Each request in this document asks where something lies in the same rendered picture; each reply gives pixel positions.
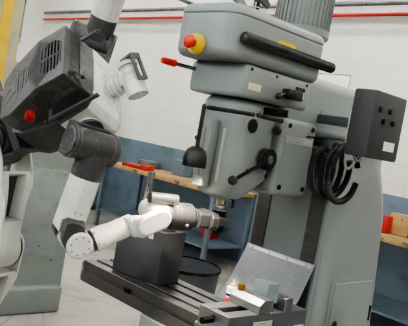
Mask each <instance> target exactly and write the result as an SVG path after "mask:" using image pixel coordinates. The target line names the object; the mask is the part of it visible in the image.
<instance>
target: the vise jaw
mask: <svg viewBox="0 0 408 326"><path fill-rule="evenodd" d="M229 301H231V302H233V303H235V304H237V305H239V306H241V307H243V308H245V309H247V310H250V311H252V312H254V313H256V314H269V313H271V312H272V311H273V305H274V300H273V299H270V298H267V297H265V296H263V295H261V294H258V293H256V292H254V291H252V290H249V289H247V288H245V290H238V288H235V289H234V290H233V291H232V292H231V293H230V296H229Z"/></svg>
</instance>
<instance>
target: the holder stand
mask: <svg viewBox="0 0 408 326"><path fill-rule="evenodd" d="M185 236H186V233H185V232H181V233H179V230H169V229H167V228H165V229H164V230H161V231H159V232H156V233H154V234H152V235H149V236H147V237H144V238H140V237H136V238H134V237H128V238H126V239H123V240H121V241H119V242H117V245H116V249H115V256H114V260H113V268H112V269H113V270H116V271H119V272H122V273H124V274H127V275H129V276H131V277H135V278H137V279H140V280H142V281H145V282H147V283H150V284H152V285H155V286H159V285H167V284H171V283H177V281H178V277H179V270H180V266H181V259H182V255H183V248H184V243H185Z"/></svg>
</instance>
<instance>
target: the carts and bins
mask: <svg viewBox="0 0 408 326"><path fill-rule="evenodd" d="M220 274H221V268H220V267H219V266H218V265H215V264H214V263H211V262H209V261H206V260H203V259H198V258H195V257H190V256H185V255H182V259H181V266H180V270H179V277H178V279H180V280H181V281H184V282H186V283H189V284H191V285H193V286H195V287H198V288H200V289H202V290H205V291H207V292H209V293H211V294H215V290H216V285H217V282H218V278H219V275H220Z"/></svg>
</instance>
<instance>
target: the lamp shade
mask: <svg viewBox="0 0 408 326"><path fill-rule="evenodd" d="M206 164H207V154H206V151H205V150H204V149H203V148H202V147H200V146H190V147H188V148H187V149H186V151H185V153H184V155H183V160H182V165H184V166H190V167H193V168H202V169H205V168H206Z"/></svg>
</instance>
